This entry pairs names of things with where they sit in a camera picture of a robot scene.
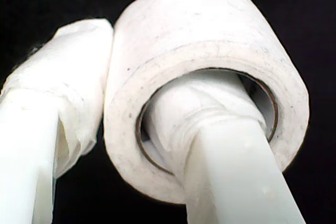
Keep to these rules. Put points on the white tape roll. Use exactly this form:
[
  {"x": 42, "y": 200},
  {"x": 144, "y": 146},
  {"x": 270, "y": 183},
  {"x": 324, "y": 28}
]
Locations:
[{"x": 197, "y": 24}]

